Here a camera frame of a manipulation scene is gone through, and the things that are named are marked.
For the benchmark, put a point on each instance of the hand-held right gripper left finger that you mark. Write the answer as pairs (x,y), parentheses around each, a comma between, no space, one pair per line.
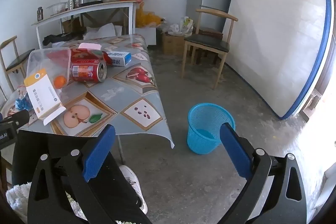
(98,153)

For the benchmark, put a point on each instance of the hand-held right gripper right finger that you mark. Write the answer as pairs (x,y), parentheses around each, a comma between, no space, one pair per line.
(236,153)

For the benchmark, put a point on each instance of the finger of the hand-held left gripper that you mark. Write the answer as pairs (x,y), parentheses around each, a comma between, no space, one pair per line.
(18,117)

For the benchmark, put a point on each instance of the white orange medicine box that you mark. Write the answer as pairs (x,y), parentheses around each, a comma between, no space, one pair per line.
(42,92)

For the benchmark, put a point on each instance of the blue plastic basket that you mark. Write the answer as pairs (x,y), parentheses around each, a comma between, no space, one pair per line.
(202,119)

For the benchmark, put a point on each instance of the clear plastic bag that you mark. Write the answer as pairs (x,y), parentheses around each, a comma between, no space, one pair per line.
(42,61)

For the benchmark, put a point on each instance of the red drink can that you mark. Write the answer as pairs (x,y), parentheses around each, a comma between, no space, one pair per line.
(84,71)

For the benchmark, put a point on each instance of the red snack packet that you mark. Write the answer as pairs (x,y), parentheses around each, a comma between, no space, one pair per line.
(84,54)

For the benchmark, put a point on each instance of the blue toothpaste box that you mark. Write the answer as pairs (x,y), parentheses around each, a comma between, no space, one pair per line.
(120,58)

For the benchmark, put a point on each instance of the blue crinkled wrapper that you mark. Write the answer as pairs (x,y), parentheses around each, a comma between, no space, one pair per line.
(23,103)

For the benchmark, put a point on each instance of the person's black trouser leg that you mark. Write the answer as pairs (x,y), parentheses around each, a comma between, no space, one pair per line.
(52,142)

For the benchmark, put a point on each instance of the white sneaker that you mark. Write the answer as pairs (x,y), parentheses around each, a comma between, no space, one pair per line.
(134,182)

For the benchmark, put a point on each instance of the small orange fruit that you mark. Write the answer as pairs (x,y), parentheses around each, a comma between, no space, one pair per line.
(60,81)

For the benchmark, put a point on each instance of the wooden chair black seat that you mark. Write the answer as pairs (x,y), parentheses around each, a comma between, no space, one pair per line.
(18,58)
(207,43)

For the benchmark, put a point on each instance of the white fuzzy garment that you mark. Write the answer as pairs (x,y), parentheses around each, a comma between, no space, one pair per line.
(15,197)

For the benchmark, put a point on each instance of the fruit print tablecloth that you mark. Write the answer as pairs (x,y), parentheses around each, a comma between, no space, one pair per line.
(131,98)

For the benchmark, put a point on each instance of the black cloth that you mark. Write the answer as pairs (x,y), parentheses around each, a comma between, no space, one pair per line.
(60,37)

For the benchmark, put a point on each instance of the pink packet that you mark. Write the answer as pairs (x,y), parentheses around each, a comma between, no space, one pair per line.
(89,46)

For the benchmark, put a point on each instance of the dark glass jar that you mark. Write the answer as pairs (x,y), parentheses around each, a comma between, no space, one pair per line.
(40,14)

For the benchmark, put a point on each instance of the flat brown cardboard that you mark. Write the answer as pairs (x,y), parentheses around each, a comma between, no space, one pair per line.
(71,26)

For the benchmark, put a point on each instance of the glass bowl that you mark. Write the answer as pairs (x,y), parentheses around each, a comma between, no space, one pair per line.
(59,7)

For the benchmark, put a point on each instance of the white crumpled bag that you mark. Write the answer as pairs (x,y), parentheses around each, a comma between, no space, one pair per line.
(105,29)

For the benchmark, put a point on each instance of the dark wooden box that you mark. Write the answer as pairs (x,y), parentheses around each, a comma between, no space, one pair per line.
(210,32)

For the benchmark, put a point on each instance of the brown cardboard box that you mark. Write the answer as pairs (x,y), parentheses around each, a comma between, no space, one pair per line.
(172,44)

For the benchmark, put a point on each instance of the steel canister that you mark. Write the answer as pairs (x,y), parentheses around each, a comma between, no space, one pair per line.
(72,1)

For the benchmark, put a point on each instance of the white mattress blue edge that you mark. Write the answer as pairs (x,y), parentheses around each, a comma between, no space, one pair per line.
(275,29)

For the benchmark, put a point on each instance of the white side table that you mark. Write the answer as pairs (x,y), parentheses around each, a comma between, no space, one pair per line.
(86,7)

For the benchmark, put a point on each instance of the white carton green label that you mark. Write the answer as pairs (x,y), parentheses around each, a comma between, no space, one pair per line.
(187,22)

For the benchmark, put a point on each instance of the white plastic bag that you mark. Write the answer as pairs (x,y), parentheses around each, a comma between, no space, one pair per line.
(173,28)

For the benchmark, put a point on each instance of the yellow plastic bag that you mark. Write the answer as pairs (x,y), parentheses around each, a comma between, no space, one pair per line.
(147,19)

